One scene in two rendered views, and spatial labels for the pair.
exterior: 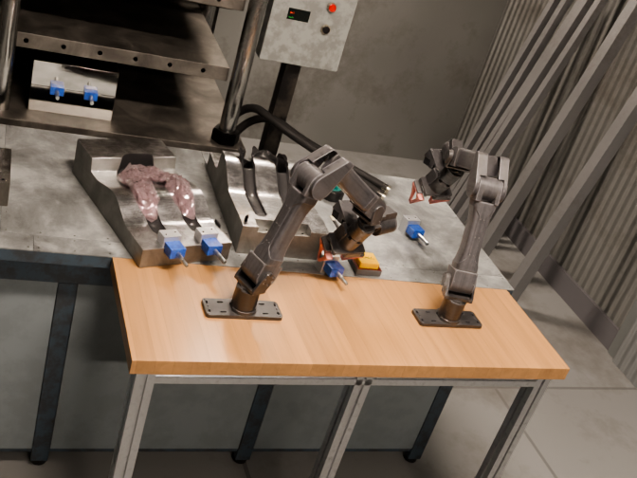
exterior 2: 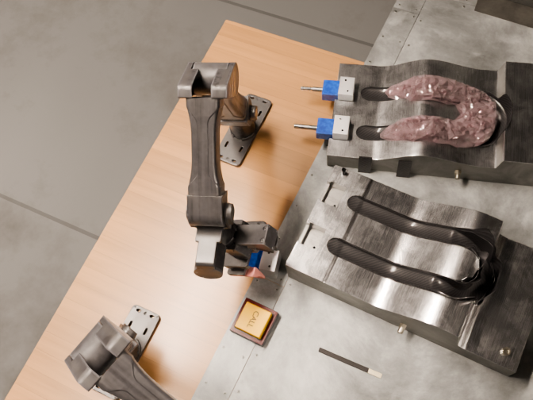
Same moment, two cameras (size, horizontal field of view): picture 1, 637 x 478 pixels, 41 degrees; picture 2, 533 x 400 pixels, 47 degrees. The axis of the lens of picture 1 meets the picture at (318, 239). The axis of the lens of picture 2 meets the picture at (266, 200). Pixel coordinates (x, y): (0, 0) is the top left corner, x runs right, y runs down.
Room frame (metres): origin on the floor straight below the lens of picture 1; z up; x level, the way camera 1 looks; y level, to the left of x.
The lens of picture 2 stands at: (2.51, -0.21, 2.14)
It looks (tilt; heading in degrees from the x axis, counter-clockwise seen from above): 66 degrees down; 155
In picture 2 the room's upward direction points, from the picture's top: 14 degrees counter-clockwise
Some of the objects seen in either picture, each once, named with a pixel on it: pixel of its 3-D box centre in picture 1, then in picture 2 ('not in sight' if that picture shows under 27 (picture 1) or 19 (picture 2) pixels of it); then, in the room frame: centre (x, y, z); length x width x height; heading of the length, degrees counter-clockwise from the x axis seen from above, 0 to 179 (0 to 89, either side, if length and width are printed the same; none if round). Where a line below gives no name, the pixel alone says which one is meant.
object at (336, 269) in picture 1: (335, 270); (250, 259); (2.07, -0.07, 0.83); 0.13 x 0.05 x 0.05; 38
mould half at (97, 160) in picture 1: (150, 197); (439, 117); (2.09, 0.48, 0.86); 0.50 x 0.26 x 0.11; 42
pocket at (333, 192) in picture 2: (263, 229); (331, 197); (2.09, 0.15, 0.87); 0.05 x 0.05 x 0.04; 25
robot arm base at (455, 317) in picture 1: (451, 308); (120, 348); (2.05, -0.41, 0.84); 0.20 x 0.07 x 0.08; 117
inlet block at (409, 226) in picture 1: (416, 232); not in sight; (2.46, -0.29, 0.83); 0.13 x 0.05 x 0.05; 35
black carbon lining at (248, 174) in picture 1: (267, 180); (416, 247); (2.30, 0.20, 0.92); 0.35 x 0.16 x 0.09; 25
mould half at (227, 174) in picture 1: (265, 193); (418, 262); (2.32, 0.19, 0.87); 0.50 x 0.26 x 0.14; 25
